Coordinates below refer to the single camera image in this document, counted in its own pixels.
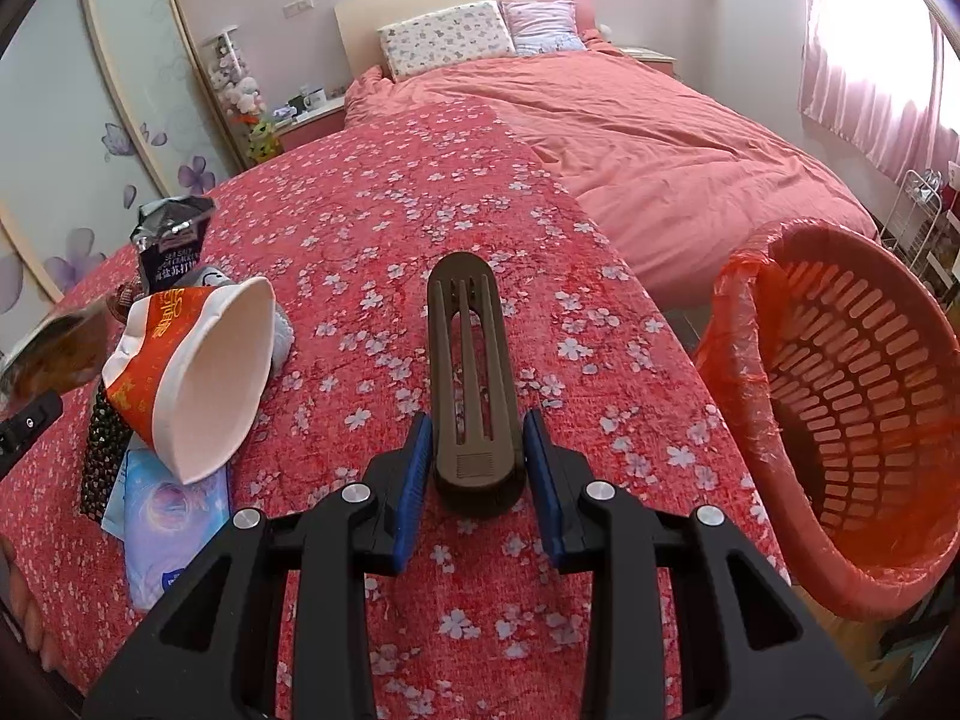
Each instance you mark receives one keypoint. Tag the green plush toy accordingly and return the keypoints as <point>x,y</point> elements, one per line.
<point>262,139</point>

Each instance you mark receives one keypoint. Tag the pale wooden nightstand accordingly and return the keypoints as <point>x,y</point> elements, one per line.
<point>652,56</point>

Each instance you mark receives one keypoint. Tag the pink striped pillow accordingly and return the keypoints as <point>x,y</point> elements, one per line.
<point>540,26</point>

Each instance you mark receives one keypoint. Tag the red floral blanket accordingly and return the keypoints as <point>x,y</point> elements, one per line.
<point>375,202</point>

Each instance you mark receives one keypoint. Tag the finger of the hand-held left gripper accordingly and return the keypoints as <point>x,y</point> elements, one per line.
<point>26,424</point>

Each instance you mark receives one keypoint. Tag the light blue packet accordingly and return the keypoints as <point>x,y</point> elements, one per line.
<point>172,532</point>

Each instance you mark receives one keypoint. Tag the pink curtain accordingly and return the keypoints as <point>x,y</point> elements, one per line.
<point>847,90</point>

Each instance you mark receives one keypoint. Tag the orange and white paper cup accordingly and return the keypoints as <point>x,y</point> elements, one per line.
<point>210,375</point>

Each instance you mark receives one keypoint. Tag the bed with red cover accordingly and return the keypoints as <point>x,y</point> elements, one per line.
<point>637,165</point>

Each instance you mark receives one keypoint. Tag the wardrobe door with purple flowers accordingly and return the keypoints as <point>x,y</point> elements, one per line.
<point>112,52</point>

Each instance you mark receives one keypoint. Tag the stuffed toys on stand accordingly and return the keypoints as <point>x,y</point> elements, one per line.
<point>232,75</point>

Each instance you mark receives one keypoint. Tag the white wall socket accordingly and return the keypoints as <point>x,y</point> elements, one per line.
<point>297,8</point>

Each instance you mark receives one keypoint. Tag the brown foil snack packet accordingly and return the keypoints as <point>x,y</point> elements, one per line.
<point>52,352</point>

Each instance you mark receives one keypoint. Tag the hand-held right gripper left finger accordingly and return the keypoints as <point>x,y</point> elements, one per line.
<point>411,491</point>

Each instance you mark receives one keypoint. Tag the pink nightstand with clutter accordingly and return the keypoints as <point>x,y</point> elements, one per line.
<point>311,131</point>

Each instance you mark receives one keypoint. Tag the brown slotted plastic piece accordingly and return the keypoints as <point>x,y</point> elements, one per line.
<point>472,469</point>

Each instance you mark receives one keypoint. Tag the dark blue cracker packet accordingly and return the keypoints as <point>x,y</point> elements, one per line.
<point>169,255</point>

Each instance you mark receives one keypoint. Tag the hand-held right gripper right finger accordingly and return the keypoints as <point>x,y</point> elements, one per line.
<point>546,491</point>

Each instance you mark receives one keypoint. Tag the pink plastic basket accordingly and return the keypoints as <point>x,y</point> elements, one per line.
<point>795,540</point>

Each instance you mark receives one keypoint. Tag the white floral pillow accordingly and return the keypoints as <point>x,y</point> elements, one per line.
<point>442,37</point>

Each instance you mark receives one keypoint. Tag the black patterned packet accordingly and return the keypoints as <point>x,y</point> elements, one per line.
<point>101,457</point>

